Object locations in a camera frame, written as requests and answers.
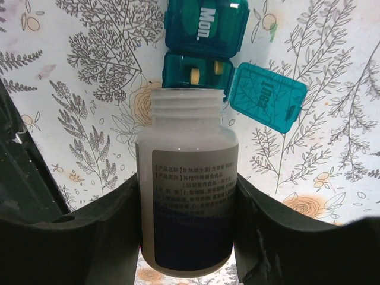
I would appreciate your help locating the white pill bottle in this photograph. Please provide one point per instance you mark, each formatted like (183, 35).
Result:
(187, 170)

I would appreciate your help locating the yellow round pill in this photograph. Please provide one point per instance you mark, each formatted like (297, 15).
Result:
(194, 76)
(218, 67)

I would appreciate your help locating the floral table mat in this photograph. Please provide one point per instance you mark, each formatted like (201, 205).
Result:
(80, 74)

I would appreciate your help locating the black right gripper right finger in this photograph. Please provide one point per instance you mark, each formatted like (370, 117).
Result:
(277, 245)

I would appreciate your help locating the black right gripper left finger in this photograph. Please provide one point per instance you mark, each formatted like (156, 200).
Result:
(97, 244)

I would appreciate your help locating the teal weekly pill organizer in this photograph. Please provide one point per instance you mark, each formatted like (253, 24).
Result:
(197, 33)

